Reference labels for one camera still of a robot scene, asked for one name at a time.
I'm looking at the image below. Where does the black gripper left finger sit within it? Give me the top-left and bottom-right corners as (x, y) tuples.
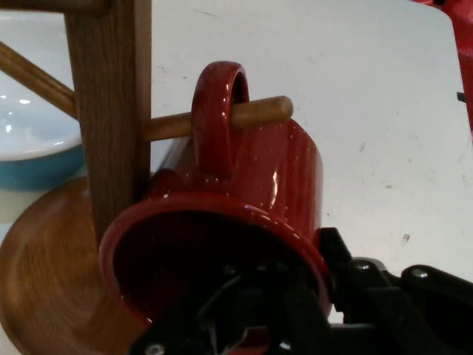
(128, 261), (330, 355)

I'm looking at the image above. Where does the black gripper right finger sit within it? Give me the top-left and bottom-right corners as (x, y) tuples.
(319, 227), (473, 355)

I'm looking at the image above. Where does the red enamel mug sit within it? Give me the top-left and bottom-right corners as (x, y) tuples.
(98, 61), (332, 349)

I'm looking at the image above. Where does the brown wooden mug tree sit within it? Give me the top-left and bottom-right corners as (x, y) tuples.
(0, 0), (295, 355)

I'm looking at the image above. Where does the large red foam block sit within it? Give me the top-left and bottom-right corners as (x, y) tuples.
(413, 0), (473, 143)

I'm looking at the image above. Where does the white and blue bowl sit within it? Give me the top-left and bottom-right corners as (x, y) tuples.
(0, 10), (88, 192)

